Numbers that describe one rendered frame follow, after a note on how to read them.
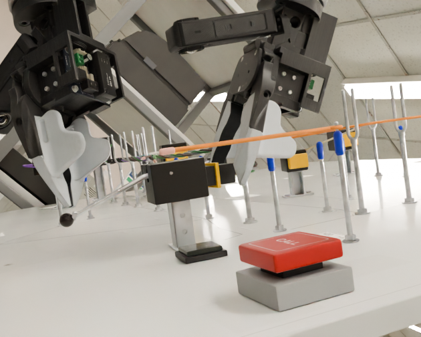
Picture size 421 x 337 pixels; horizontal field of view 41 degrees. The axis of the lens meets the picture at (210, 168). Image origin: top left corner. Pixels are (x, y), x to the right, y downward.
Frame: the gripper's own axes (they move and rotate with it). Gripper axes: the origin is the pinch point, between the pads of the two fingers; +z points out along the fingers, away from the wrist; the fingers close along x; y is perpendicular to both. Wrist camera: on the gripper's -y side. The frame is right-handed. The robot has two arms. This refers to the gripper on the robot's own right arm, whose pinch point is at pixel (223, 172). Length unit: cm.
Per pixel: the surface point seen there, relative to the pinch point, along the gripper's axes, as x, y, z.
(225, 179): -1.3, 0.0, 0.7
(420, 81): 258, 201, -118
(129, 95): 96, 0, -20
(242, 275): -21.2, -3.8, 7.8
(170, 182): -2.1, -5.7, 2.7
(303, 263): -25.1, -1.8, 5.8
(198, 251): -7.7, -2.8, 8.0
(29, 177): 99, -19, 9
